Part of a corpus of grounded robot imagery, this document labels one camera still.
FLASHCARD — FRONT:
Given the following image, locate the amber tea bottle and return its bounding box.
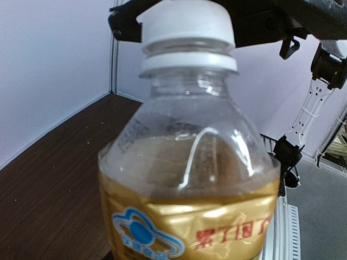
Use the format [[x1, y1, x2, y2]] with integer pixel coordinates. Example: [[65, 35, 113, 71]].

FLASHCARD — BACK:
[[98, 38, 280, 259]]

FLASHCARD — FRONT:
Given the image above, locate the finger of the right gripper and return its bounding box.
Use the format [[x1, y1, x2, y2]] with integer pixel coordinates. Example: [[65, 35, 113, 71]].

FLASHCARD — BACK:
[[108, 0, 162, 43]]

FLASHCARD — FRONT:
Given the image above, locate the left aluminium frame post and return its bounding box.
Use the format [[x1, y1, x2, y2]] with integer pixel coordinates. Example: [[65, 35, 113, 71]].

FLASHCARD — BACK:
[[110, 0, 121, 94]]

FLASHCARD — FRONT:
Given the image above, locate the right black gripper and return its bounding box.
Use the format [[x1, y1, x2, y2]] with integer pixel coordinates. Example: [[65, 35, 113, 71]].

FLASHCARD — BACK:
[[216, 0, 346, 59]]

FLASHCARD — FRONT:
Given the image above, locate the white tea bottle cap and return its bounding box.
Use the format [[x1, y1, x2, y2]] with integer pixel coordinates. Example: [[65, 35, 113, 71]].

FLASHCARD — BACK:
[[142, 1, 235, 49]]

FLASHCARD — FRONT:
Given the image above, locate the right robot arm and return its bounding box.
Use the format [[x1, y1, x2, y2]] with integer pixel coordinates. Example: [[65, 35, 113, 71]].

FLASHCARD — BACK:
[[100, 1, 346, 197]]

